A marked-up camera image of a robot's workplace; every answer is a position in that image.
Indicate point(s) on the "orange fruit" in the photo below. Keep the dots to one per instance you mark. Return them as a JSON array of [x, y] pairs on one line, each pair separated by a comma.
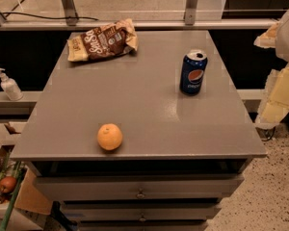
[[109, 136]]

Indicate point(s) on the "white pump bottle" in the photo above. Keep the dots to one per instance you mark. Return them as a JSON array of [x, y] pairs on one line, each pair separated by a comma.
[[10, 86]]

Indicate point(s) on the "blue Pepsi can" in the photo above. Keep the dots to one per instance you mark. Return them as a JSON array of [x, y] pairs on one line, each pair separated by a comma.
[[192, 71]]

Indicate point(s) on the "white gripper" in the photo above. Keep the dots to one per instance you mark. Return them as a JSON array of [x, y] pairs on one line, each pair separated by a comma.
[[275, 104]]

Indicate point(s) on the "green stick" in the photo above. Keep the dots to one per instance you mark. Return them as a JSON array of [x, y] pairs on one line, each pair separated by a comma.
[[5, 221]]

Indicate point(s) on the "red apple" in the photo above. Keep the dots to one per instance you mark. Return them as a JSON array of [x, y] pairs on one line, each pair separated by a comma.
[[7, 184]]

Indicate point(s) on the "brown chip bag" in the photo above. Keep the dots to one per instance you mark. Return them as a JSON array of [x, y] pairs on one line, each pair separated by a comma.
[[104, 42]]

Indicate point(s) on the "cardboard box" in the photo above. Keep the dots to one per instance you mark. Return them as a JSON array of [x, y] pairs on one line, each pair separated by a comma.
[[31, 207]]

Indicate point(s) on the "grey drawer cabinet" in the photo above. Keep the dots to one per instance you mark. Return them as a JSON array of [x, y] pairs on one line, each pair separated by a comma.
[[180, 154]]

